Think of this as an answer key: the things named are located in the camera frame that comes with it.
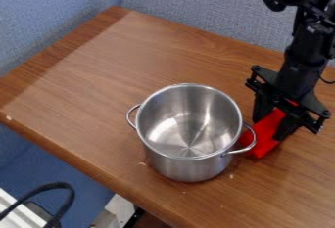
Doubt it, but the black cable loop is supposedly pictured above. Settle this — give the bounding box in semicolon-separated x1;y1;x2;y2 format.
0;181;76;228

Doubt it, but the red block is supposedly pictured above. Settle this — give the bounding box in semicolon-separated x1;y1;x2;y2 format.
247;109;286;159

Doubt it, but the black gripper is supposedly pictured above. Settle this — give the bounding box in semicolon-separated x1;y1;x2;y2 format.
246;66;331;141

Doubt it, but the stainless steel metal pot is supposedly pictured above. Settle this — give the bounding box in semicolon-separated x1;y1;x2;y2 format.
126;83;257;182

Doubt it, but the white box under table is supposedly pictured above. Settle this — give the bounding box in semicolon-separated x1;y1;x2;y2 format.
90;194;135;228

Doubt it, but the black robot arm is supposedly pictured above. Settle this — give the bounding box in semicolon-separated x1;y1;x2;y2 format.
246;0;335;141

